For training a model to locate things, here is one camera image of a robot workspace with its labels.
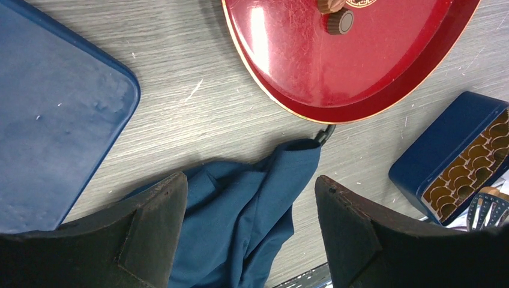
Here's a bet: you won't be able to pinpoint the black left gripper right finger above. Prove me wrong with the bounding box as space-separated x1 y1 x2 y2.
315 175 508 287

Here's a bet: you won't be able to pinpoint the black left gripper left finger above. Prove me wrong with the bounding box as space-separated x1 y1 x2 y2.
1 172 188 287

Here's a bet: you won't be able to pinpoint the clear plastic metal tongs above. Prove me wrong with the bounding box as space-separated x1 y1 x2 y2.
417 179 509 233

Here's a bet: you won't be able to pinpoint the blue chocolate tin box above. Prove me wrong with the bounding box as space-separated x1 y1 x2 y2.
388 91 508 226

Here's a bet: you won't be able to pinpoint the dark round chocolate piece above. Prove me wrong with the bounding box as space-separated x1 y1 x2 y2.
326 8 354 35

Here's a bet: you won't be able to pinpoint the dark blue cloth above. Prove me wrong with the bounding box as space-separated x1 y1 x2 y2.
119 138 322 288

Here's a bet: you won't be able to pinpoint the blue tin lid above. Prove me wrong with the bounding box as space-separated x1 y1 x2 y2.
1 1 140 234

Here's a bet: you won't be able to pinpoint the red round tray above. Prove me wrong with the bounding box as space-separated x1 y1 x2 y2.
221 1 479 124

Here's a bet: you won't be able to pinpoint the black drawstring cord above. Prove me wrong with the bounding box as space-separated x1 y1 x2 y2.
314 124 337 146

